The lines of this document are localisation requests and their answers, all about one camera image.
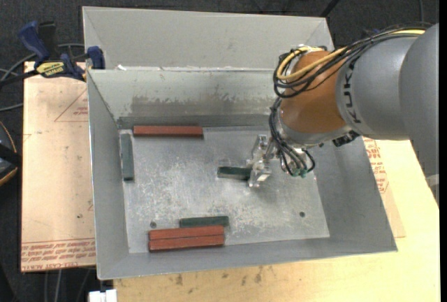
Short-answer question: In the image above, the red-brown flat block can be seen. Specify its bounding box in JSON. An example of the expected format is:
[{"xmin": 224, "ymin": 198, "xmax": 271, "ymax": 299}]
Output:
[
  {"xmin": 148, "ymin": 234, "xmax": 226, "ymax": 253},
  {"xmin": 132, "ymin": 124, "xmax": 205, "ymax": 138},
  {"xmin": 147, "ymin": 225, "xmax": 226, "ymax": 242}
]

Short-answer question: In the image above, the black cylinder on white bracket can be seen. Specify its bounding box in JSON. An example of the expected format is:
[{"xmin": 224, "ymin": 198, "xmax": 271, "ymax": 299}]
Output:
[{"xmin": 332, "ymin": 131, "xmax": 361, "ymax": 148}]

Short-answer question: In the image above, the grey metal bin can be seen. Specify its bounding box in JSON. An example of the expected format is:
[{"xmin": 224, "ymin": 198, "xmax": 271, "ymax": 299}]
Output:
[{"xmin": 82, "ymin": 6, "xmax": 398, "ymax": 281}]

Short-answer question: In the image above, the brown cardboard board red print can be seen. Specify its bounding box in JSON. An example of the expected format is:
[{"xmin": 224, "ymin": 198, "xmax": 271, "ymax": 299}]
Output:
[{"xmin": 20, "ymin": 61, "xmax": 406, "ymax": 273}]

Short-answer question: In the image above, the dark green flat block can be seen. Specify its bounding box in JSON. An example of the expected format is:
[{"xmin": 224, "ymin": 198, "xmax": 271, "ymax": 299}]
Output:
[
  {"xmin": 179, "ymin": 215, "xmax": 230, "ymax": 229},
  {"xmin": 217, "ymin": 166, "xmax": 253, "ymax": 182},
  {"xmin": 119, "ymin": 133, "xmax": 136, "ymax": 182}
]

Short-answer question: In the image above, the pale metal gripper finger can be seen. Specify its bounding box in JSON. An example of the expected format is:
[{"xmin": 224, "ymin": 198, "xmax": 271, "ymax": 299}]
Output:
[
  {"xmin": 247, "ymin": 161, "xmax": 273, "ymax": 189},
  {"xmin": 255, "ymin": 134, "xmax": 272, "ymax": 162}
]

